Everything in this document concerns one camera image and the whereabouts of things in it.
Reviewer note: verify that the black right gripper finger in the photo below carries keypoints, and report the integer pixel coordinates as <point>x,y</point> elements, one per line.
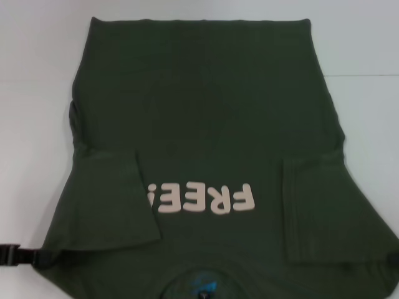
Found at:
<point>393,258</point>

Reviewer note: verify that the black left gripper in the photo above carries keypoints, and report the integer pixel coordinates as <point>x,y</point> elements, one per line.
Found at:
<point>9,254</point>

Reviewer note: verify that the dark green FREE t-shirt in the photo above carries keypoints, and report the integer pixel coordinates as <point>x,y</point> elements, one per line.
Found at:
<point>202,124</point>

